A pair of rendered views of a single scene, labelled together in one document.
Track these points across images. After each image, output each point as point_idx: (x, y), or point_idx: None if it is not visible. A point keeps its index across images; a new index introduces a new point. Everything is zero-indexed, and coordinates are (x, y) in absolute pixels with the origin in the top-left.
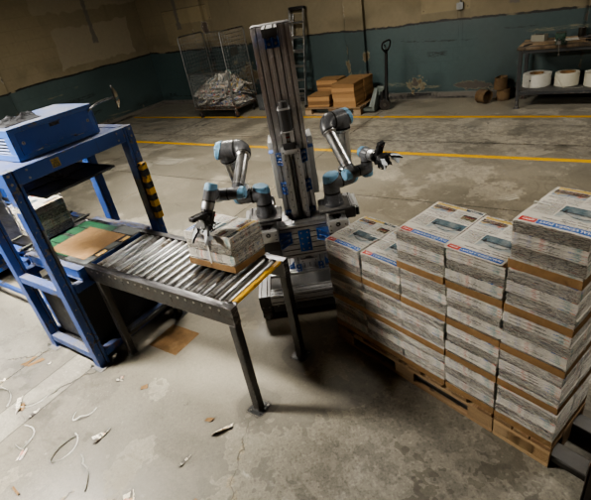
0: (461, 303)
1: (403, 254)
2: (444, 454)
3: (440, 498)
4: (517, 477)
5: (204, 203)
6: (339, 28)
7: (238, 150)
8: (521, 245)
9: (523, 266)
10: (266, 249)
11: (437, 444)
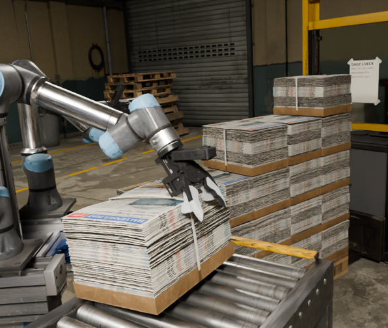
0: (299, 173)
1: (257, 157)
2: (352, 310)
3: None
4: (362, 283)
5: (174, 131)
6: None
7: (38, 77)
8: (327, 95)
9: (330, 110)
10: (51, 309)
11: (342, 313)
